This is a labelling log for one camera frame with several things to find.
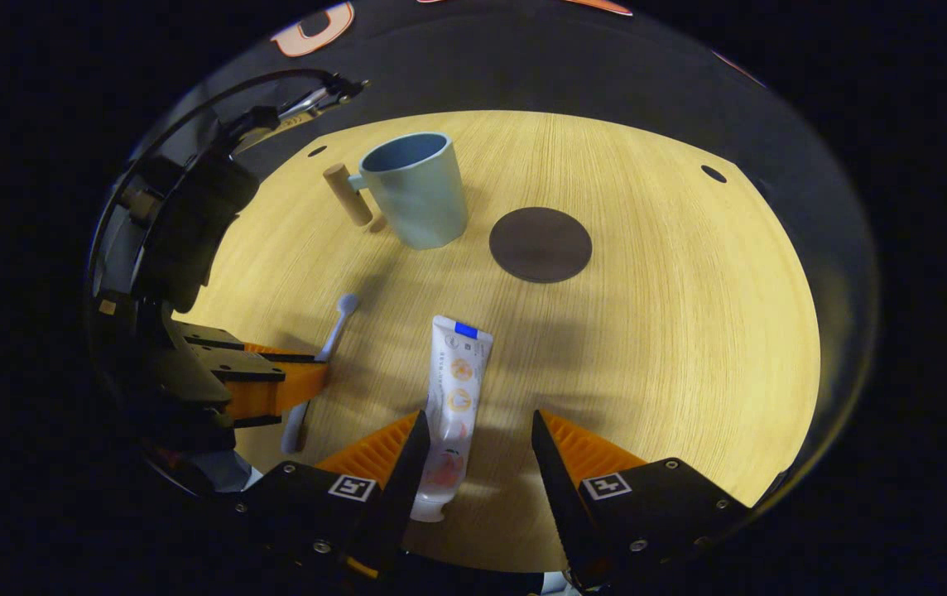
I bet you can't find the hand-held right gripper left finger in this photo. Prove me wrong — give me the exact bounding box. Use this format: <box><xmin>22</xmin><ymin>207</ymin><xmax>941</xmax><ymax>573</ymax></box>
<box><xmin>233</xmin><ymin>410</ymin><xmax>431</xmax><ymax>580</ymax></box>

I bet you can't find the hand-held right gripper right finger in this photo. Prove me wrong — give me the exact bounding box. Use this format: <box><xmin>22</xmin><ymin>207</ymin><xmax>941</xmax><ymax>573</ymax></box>
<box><xmin>531</xmin><ymin>408</ymin><xmax>760</xmax><ymax>590</ymax></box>

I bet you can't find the white toothpaste tube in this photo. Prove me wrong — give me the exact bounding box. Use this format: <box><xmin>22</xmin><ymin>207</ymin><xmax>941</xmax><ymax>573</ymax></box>
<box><xmin>410</xmin><ymin>315</ymin><xmax>494</xmax><ymax>524</ymax></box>

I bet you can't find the white toothbrush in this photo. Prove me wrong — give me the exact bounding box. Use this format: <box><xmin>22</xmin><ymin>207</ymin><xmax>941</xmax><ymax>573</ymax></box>
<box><xmin>281</xmin><ymin>293</ymin><xmax>358</xmax><ymax>454</ymax></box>

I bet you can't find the blue cup with wooden handle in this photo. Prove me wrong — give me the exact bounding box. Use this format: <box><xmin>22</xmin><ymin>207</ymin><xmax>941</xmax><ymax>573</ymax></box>
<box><xmin>323</xmin><ymin>132</ymin><xmax>469</xmax><ymax>251</ymax></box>

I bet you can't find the brown round coaster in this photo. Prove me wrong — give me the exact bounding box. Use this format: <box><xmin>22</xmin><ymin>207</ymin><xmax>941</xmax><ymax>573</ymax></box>
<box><xmin>488</xmin><ymin>206</ymin><xmax>594</xmax><ymax>285</ymax></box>

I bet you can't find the wooden desktop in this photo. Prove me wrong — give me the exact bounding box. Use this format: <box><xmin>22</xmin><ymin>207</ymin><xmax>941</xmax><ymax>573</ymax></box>
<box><xmin>171</xmin><ymin>110</ymin><xmax>822</xmax><ymax>574</ymax></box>

